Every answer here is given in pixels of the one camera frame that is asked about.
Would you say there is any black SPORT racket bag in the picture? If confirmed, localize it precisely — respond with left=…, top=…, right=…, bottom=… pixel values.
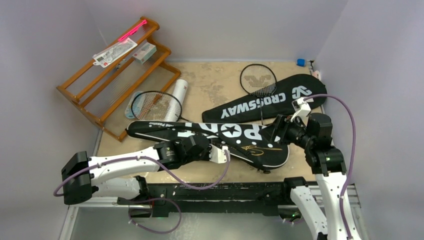
left=126, top=120, right=290, bottom=172

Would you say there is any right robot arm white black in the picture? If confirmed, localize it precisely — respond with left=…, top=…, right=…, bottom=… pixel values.
left=269, top=113, right=361, bottom=240

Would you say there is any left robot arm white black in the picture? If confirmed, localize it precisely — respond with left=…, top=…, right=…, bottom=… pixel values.
left=53, top=134, right=228, bottom=205

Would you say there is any light blue blister pack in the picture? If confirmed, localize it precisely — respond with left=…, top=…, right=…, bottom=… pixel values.
left=124, top=91, right=146, bottom=120

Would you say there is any black CROSSWAY racket bag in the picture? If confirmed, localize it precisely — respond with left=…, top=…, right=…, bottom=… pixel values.
left=201, top=73, right=328, bottom=124

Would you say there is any black racket at back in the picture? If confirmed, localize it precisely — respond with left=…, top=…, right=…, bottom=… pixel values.
left=239, top=63, right=277, bottom=124

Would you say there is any black racket near rack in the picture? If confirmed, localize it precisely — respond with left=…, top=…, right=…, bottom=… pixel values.
left=135, top=90, right=190, bottom=122

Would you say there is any white shuttlecock tube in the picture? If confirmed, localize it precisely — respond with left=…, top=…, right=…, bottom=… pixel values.
left=164, top=79, right=189, bottom=122

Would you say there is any blue white small object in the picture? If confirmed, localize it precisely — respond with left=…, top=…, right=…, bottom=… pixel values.
left=295, top=58, right=314, bottom=67

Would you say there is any small teal white box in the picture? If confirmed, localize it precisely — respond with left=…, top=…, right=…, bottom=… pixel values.
left=132, top=42, right=157, bottom=64

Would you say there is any wooden rack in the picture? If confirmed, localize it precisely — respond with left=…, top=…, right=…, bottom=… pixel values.
left=57, top=16, right=181, bottom=142

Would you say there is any flat packaged item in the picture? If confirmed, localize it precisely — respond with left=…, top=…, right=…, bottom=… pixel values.
left=92, top=38, right=138, bottom=68

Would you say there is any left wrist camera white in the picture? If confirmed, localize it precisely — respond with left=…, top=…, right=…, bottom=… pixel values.
left=209, top=145, right=230, bottom=164

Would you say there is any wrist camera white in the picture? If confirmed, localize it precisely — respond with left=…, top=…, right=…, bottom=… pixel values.
left=209, top=145, right=230, bottom=164
left=290, top=97, right=312, bottom=122

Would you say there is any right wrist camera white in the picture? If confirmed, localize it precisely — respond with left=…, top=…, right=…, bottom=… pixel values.
left=290, top=97, right=312, bottom=122

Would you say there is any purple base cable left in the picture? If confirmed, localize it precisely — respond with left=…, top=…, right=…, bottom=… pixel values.
left=128, top=197, right=182, bottom=235

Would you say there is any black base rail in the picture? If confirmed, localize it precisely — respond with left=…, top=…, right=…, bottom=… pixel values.
left=117, top=180, right=316, bottom=220

